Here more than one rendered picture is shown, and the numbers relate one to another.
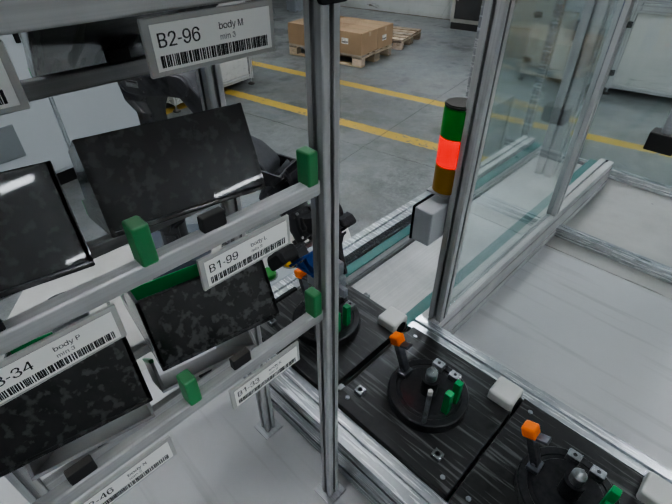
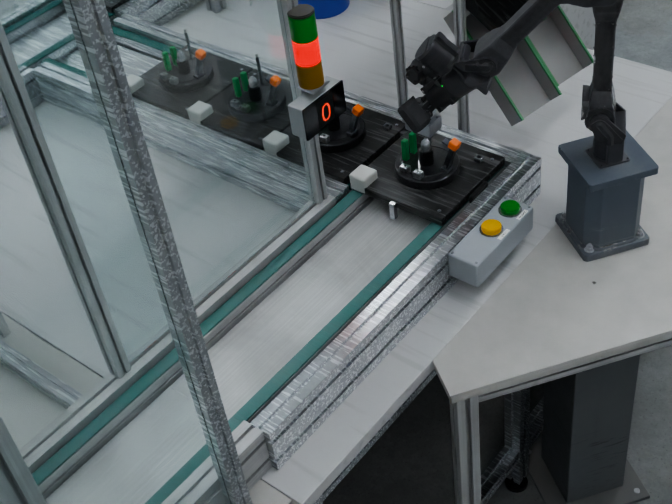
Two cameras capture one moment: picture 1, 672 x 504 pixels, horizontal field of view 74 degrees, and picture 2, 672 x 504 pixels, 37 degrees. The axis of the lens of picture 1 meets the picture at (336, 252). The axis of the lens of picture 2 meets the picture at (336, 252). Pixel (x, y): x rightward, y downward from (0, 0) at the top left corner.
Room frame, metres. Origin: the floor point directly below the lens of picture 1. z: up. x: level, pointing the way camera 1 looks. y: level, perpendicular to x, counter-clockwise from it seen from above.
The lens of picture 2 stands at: (2.36, -0.20, 2.30)
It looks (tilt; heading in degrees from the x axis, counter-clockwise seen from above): 42 degrees down; 180
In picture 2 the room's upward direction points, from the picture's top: 9 degrees counter-clockwise
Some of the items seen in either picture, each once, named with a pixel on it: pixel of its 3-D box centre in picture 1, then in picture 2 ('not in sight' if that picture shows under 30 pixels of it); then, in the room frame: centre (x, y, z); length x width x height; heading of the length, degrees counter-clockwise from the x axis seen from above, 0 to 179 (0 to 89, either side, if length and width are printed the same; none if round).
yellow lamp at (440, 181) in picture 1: (448, 176); (310, 71); (0.70, -0.20, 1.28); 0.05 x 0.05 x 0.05
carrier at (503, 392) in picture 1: (430, 382); (332, 119); (0.47, -0.16, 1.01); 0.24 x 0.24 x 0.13; 46
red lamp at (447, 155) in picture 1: (452, 149); (306, 49); (0.70, -0.20, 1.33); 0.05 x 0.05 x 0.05
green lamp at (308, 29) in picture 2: (457, 121); (302, 25); (0.70, -0.20, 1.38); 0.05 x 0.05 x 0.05
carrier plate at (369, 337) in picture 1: (326, 325); (427, 172); (0.65, 0.02, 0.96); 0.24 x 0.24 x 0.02; 46
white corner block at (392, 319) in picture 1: (392, 322); (363, 179); (0.65, -0.12, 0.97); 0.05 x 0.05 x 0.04; 46
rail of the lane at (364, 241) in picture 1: (359, 254); (411, 290); (0.95, -0.06, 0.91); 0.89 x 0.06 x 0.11; 136
